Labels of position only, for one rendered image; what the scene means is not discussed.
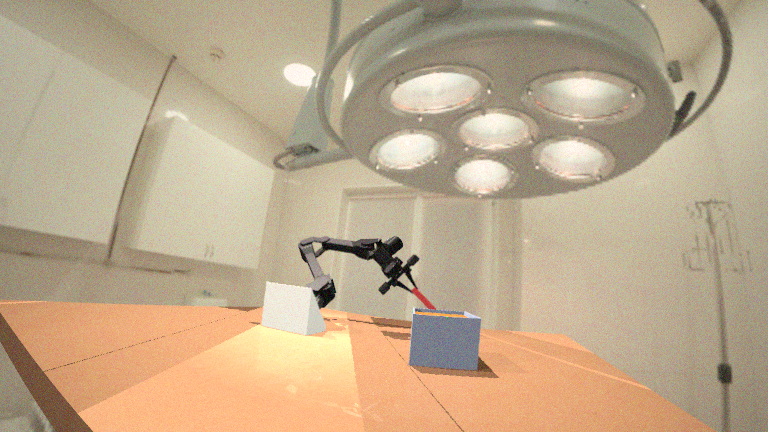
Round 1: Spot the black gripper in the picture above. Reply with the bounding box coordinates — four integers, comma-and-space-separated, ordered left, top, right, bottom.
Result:
378, 255, 420, 295

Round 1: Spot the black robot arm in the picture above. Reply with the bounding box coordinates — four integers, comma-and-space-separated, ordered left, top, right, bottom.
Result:
298, 236, 403, 310

